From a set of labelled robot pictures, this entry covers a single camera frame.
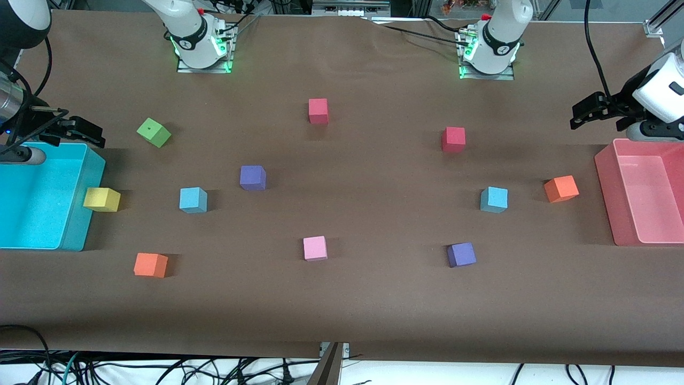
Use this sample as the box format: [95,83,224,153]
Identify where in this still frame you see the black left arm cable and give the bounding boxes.
[584,0,612,102]

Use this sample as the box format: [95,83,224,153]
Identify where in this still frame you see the orange background items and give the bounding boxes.
[441,0,481,14]

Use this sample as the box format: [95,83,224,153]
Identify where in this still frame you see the purple foam block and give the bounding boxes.
[240,165,267,191]
[447,242,477,268]

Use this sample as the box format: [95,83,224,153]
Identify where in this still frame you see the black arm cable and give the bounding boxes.
[0,37,70,157]
[584,0,612,102]

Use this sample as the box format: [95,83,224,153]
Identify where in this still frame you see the short black base cable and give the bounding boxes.
[425,15,468,33]

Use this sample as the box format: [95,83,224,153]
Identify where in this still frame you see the orange foam block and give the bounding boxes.
[134,253,168,278]
[544,175,580,203]

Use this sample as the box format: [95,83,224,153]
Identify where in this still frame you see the green foam block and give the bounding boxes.
[137,118,172,148]

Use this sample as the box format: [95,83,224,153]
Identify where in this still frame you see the cyan plastic bin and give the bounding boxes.
[0,142,106,252]

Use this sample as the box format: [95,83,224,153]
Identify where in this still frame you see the grey background device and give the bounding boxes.
[313,0,391,17]

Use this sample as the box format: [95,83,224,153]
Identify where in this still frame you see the pink plastic bin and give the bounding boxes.
[595,138,684,247]

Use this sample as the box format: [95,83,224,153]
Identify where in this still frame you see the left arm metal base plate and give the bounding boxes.
[458,32,516,81]

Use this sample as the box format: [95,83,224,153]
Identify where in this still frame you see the yellow foam block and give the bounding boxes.
[83,187,121,212]

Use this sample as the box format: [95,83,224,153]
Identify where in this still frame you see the long black base cable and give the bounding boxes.
[369,21,471,43]

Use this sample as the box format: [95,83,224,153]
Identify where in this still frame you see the teal floor cable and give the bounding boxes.
[62,352,82,385]

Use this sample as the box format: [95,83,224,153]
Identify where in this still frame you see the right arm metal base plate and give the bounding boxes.
[176,24,236,74]

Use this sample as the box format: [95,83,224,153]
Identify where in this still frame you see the black looped floor cable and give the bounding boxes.
[0,325,52,385]

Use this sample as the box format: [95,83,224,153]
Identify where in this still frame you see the light blue foam block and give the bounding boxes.
[480,187,509,213]
[179,187,208,214]

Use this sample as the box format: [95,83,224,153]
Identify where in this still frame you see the pink foam block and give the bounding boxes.
[303,236,328,261]

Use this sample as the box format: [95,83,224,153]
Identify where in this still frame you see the dark aluminium profile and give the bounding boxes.
[307,342,344,385]

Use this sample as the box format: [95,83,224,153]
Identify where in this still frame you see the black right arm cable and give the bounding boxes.
[0,37,70,157]

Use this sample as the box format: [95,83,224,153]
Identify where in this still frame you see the red foam block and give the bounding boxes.
[441,127,466,153]
[308,98,329,125]

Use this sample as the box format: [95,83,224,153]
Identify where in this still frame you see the brown table cover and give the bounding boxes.
[0,10,684,367]

